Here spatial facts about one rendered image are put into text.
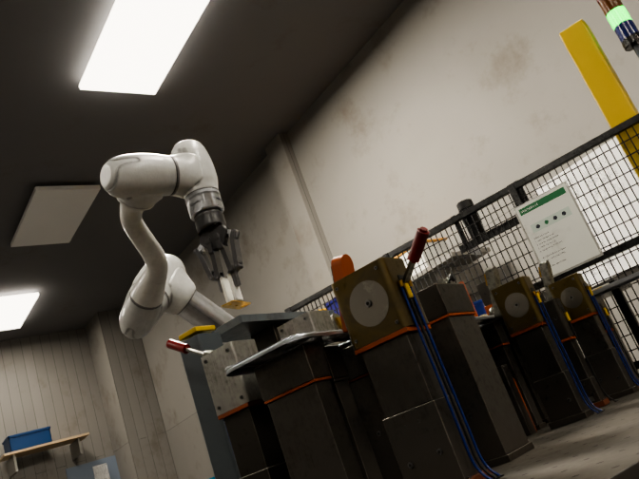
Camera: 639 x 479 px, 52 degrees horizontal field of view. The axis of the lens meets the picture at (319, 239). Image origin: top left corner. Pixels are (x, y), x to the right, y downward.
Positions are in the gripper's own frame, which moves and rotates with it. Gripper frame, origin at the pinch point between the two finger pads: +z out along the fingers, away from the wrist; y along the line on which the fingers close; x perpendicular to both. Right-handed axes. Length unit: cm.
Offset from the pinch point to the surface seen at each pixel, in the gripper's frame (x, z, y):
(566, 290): 59, 24, 68
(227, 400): -29.9, 29.2, 8.6
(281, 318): 6.3, 10.4, 7.4
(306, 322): -6.1, 16.6, 18.5
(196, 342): -17.1, 13.0, -2.7
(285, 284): 488, -142, -200
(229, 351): -30.9, 21.0, 12.5
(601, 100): 118, -42, 108
